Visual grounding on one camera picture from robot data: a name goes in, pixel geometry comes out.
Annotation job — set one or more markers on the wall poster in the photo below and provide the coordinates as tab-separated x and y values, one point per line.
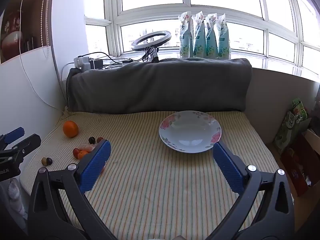
15	30

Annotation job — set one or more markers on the large orange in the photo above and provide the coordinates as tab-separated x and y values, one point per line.
70	129

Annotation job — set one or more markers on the green packet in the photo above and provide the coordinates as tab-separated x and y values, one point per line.
291	127

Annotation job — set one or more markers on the grey blanket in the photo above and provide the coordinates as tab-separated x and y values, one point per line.
160	85

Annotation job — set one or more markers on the striped mat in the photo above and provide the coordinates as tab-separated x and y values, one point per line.
155	175

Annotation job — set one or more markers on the dark plum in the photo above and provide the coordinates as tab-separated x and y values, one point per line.
91	140

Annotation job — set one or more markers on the white window frame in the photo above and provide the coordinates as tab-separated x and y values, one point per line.
113	17

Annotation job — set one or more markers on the dark red cherry tomato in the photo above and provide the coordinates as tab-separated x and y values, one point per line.
100	139

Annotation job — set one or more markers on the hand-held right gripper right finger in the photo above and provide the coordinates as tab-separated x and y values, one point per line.
227	170

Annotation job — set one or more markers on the cardboard box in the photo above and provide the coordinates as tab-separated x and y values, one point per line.
297	170

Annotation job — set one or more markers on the clear plastic bag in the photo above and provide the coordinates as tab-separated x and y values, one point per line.
87	147

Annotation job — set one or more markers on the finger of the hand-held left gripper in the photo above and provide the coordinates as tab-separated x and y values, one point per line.
28	142
15	133

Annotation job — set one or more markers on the tan oval fruit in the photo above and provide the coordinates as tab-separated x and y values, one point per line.
44	160

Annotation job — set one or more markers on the white charger plugs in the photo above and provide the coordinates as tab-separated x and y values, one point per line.
82	62

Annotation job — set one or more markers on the clear plastic bottle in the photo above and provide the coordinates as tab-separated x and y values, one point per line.
15	195

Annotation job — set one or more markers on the floral white plate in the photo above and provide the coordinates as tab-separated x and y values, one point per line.
190	131

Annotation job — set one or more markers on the teal floral packet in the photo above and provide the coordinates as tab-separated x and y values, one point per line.
211	37
186	37
199	36
223	38

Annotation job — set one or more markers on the black power adapter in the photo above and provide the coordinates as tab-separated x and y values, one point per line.
96	63

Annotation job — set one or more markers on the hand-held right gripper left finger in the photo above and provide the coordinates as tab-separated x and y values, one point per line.
96	165

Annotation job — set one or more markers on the small mandarin orange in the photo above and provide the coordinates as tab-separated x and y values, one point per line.
83	154

